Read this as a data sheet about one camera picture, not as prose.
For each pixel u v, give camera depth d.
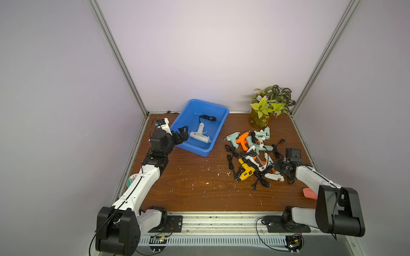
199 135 1.03
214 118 1.14
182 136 0.73
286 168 0.67
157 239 0.71
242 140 1.02
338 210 0.46
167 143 0.69
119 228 0.39
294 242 0.70
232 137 1.03
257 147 0.96
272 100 1.00
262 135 1.04
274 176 0.86
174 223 0.74
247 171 0.88
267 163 0.90
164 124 0.71
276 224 0.73
